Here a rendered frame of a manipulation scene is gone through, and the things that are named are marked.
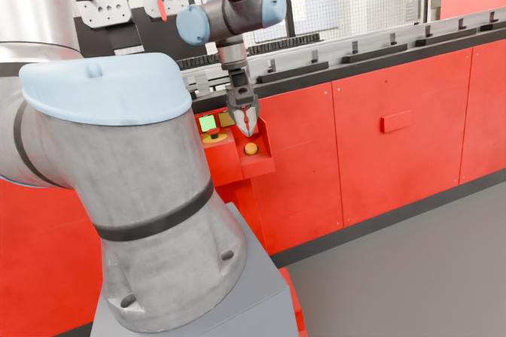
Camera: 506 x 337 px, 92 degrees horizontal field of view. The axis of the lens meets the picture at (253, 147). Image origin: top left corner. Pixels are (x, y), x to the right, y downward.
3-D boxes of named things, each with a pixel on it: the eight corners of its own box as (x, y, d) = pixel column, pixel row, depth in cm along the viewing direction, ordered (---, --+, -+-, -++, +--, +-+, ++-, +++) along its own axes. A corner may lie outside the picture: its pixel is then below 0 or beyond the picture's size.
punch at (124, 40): (115, 56, 89) (105, 27, 86) (117, 56, 91) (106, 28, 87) (144, 50, 91) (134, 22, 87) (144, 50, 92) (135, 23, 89)
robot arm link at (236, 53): (246, 42, 61) (214, 49, 60) (249, 62, 63) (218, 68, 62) (242, 42, 68) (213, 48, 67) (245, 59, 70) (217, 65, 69)
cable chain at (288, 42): (250, 53, 138) (249, 46, 136) (248, 54, 143) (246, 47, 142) (320, 39, 146) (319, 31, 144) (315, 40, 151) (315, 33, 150)
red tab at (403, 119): (384, 132, 110) (384, 118, 108) (381, 132, 112) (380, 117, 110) (412, 124, 113) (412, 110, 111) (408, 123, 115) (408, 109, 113)
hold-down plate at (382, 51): (349, 63, 105) (349, 56, 104) (342, 63, 110) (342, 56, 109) (407, 50, 111) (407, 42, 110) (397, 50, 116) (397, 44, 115)
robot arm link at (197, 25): (211, -8, 44) (239, -5, 53) (166, 10, 50) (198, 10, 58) (224, 39, 48) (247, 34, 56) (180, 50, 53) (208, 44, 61)
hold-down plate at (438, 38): (425, 45, 113) (425, 38, 112) (415, 47, 118) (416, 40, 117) (476, 33, 118) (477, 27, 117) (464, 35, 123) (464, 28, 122)
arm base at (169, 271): (269, 281, 24) (248, 193, 20) (98, 371, 19) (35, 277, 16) (226, 207, 37) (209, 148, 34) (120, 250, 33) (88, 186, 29)
